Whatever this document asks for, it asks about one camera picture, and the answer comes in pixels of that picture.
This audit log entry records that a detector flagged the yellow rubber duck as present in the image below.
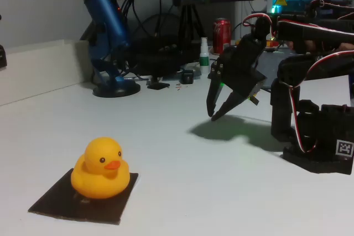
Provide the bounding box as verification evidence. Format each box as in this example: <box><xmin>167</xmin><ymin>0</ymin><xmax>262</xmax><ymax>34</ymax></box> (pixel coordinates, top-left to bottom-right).
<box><xmin>70</xmin><ymin>136</ymin><xmax>131</xmax><ymax>200</ymax></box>

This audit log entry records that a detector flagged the black cardboard square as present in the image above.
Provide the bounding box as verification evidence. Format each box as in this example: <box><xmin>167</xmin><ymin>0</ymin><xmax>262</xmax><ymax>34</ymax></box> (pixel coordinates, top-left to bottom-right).
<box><xmin>27</xmin><ymin>168</ymin><xmax>139</xmax><ymax>224</ymax></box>

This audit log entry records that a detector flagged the person's right hand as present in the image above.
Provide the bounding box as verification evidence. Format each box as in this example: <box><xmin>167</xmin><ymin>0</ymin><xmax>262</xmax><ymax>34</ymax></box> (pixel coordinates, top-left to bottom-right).
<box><xmin>286</xmin><ymin>39</ymin><xmax>316</xmax><ymax>53</ymax></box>

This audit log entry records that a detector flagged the dark grey laptop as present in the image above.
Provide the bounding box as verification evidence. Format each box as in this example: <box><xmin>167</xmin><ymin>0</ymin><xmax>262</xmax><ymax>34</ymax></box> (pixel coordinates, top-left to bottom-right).
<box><xmin>256</xmin><ymin>52</ymin><xmax>288</xmax><ymax>92</ymax></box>

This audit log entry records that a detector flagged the small black cube device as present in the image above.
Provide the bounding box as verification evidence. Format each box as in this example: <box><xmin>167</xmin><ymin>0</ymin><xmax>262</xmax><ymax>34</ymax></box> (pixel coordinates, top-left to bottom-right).
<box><xmin>179</xmin><ymin>69</ymin><xmax>194</xmax><ymax>84</ymax></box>

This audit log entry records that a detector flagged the white green spray bottle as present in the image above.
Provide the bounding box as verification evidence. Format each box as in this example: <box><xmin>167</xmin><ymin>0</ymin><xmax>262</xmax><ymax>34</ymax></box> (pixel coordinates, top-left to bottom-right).
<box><xmin>199</xmin><ymin>36</ymin><xmax>210</xmax><ymax>74</ymax></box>

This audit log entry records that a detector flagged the small orange yellow object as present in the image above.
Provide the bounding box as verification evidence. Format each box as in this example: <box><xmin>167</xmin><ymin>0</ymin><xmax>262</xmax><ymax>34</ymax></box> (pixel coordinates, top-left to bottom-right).
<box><xmin>264</xmin><ymin>40</ymin><xmax>279</xmax><ymax>52</ymax></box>

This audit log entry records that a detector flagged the red soda can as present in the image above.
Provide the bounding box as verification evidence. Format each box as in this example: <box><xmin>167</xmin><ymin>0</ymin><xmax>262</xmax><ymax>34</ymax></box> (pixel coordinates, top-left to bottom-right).
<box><xmin>213</xmin><ymin>17</ymin><xmax>232</xmax><ymax>55</ymax></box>

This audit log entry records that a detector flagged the small black flat stand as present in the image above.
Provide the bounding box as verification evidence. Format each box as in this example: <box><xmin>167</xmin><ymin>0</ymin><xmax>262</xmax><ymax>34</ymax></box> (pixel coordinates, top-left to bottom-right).
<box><xmin>146</xmin><ymin>75</ymin><xmax>171</xmax><ymax>90</ymax></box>

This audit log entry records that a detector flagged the black electronic desk equipment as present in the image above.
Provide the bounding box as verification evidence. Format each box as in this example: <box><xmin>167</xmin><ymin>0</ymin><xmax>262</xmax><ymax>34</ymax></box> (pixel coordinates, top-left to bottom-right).
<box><xmin>128</xmin><ymin>35</ymin><xmax>201</xmax><ymax>78</ymax></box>

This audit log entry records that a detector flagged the white fiducial marker tag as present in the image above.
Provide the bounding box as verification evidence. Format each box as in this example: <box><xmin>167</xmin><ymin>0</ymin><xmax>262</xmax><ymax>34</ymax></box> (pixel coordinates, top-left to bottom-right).
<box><xmin>335</xmin><ymin>139</ymin><xmax>354</xmax><ymax>157</ymax></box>

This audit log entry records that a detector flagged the blue desktop microphone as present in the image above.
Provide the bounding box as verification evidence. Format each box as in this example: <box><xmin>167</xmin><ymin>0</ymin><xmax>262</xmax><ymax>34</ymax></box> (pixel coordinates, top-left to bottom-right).
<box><xmin>78</xmin><ymin>0</ymin><xmax>142</xmax><ymax>98</ymax></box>

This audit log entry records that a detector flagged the white box ledge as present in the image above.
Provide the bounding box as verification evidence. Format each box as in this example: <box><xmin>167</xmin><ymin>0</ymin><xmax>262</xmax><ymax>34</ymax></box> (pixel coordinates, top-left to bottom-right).
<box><xmin>0</xmin><ymin>39</ymin><xmax>93</xmax><ymax>107</ymax></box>

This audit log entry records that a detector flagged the black object at table edge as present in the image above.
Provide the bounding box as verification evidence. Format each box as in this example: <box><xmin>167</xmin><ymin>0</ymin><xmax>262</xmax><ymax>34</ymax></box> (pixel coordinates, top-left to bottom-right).
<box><xmin>0</xmin><ymin>44</ymin><xmax>8</xmax><ymax>69</ymax></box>

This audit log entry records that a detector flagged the black hanging cable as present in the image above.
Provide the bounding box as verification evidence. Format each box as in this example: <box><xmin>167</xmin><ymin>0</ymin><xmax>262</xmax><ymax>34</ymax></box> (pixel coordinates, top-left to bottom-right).
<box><xmin>153</xmin><ymin>0</ymin><xmax>164</xmax><ymax>38</ymax></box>

